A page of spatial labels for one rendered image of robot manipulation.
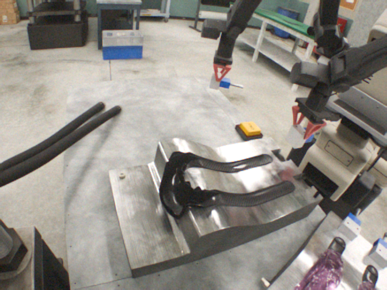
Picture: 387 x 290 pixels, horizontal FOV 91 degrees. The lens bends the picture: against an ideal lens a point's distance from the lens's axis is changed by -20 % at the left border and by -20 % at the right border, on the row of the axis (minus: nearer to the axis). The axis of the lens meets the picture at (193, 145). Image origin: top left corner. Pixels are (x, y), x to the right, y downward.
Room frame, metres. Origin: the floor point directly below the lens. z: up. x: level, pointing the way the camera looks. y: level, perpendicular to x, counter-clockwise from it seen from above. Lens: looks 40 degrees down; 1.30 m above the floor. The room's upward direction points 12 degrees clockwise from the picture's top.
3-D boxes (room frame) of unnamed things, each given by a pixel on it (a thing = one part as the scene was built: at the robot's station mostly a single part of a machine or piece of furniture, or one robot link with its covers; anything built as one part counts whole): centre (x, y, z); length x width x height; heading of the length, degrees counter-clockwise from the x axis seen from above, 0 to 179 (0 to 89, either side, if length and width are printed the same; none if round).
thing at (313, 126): (0.58, -0.32, 0.99); 0.07 x 0.07 x 0.09; 29
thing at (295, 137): (0.61, -0.35, 0.93); 0.13 x 0.05 x 0.05; 119
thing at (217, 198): (0.38, -0.11, 0.92); 0.35 x 0.16 x 0.09; 120
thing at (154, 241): (0.38, -0.09, 0.87); 0.50 x 0.26 x 0.14; 120
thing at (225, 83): (0.86, -0.08, 0.93); 0.13 x 0.05 x 0.05; 91
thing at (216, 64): (0.85, -0.04, 0.99); 0.07 x 0.07 x 0.09; 1
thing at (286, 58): (4.57, -1.19, 0.51); 2.40 x 1.13 x 1.02; 30
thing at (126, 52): (3.36, 1.38, 0.11); 0.61 x 0.41 x 0.22; 116
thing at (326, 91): (0.59, -0.31, 1.12); 0.07 x 0.06 x 0.07; 94
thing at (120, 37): (3.36, 1.38, 0.28); 0.61 x 0.41 x 0.15; 116
